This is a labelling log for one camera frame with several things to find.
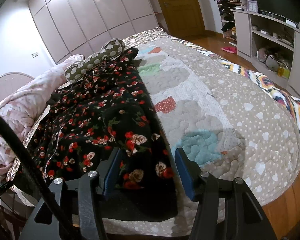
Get black red floral dress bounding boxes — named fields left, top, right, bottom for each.
left=27, top=48, right=178, bottom=222

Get cluttered clothes rack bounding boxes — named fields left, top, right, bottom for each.
left=215, top=0, right=242, bottom=41

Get beige polka dot quilt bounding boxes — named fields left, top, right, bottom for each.
left=20, top=27, right=300, bottom=238

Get pink floral fleece blanket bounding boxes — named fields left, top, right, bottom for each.
left=0, top=54, right=84, bottom=183

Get orange geometric pattern blanket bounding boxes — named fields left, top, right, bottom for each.
left=183, top=41, right=300, bottom=131

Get white round headboard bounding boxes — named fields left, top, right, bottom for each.
left=0, top=72, right=34, bottom=102

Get pink cloth on floor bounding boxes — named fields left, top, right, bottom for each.
left=221, top=47, right=237, bottom=54

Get olive white dotted pillow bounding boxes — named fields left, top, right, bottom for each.
left=64, top=38, right=125, bottom=83

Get white shelving unit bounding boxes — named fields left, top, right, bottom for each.
left=232, top=10, right=300, bottom=98

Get white wardrobe doors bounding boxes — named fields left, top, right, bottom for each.
left=28, top=0, right=158, bottom=64

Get purple desk clock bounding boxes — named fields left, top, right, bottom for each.
left=247, top=0, right=258, bottom=13

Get brown wooden door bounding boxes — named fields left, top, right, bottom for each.
left=158, top=0, right=205, bottom=39

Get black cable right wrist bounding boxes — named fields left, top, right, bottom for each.
left=0, top=108, right=65, bottom=221

